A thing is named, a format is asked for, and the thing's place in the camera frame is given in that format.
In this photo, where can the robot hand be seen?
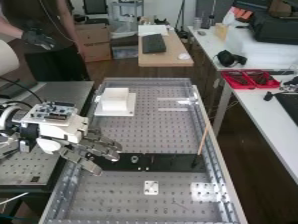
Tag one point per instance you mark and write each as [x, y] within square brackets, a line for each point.
[58, 128]

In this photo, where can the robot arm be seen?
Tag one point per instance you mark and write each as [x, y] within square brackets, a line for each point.
[7, 117]

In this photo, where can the larger metal nut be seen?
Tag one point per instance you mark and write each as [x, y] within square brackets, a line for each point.
[134, 159]

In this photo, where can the small white box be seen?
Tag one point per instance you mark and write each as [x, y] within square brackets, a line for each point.
[115, 100]

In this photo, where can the cardboard box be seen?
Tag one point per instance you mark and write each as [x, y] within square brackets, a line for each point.
[94, 41]

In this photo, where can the small white square plate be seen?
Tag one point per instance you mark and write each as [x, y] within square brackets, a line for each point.
[151, 187]

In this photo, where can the black plate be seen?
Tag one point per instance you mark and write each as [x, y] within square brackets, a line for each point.
[174, 163]

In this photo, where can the person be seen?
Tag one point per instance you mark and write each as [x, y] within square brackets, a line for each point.
[49, 30]

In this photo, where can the wooden desk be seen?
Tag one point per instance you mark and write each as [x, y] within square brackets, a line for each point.
[171, 58]

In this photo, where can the thin stick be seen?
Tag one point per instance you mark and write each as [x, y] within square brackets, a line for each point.
[204, 135]

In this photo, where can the black keyboard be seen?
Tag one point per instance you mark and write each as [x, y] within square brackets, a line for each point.
[154, 43]

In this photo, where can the white mouse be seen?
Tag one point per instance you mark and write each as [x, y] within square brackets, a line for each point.
[184, 56]

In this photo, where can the clear box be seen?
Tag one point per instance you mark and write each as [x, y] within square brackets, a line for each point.
[214, 160]

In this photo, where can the computer screen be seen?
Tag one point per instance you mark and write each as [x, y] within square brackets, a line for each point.
[95, 6]

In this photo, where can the red tray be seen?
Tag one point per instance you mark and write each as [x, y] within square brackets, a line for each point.
[237, 80]
[265, 78]

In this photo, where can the black headphones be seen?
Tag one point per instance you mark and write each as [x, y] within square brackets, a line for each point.
[228, 57]

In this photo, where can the long white desk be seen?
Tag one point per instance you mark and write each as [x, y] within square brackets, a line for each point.
[271, 116]

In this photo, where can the black bag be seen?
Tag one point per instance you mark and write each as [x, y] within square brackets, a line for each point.
[277, 28]

